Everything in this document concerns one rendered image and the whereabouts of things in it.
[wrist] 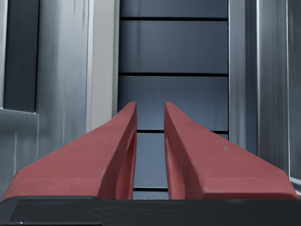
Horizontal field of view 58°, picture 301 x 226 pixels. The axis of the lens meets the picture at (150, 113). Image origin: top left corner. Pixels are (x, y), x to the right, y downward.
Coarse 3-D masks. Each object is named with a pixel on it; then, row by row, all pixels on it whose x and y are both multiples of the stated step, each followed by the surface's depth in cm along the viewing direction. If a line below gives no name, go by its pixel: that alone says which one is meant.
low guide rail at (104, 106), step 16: (96, 0) 15; (112, 0) 15; (96, 16) 15; (112, 16) 15; (96, 32) 15; (112, 32) 15; (96, 48) 15; (112, 48) 15; (96, 64) 15; (112, 64) 15; (96, 80) 15; (112, 80) 15; (96, 96) 15; (112, 96) 15; (96, 112) 15; (112, 112) 15
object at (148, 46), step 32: (128, 0) 19; (160, 0) 19; (192, 0) 19; (224, 0) 19; (128, 32) 19; (160, 32) 18; (192, 32) 18; (224, 32) 18; (128, 64) 18; (160, 64) 18; (192, 64) 18; (224, 64) 18; (128, 96) 18; (160, 96) 18; (192, 96) 18; (224, 96) 18; (160, 128) 18; (224, 128) 18; (160, 160) 18; (160, 192) 18
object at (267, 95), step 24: (264, 0) 10; (264, 24) 10; (264, 48) 10; (264, 72) 10; (264, 96) 10; (288, 96) 10; (264, 120) 10; (288, 120) 10; (264, 144) 10; (288, 144) 10; (288, 168) 10
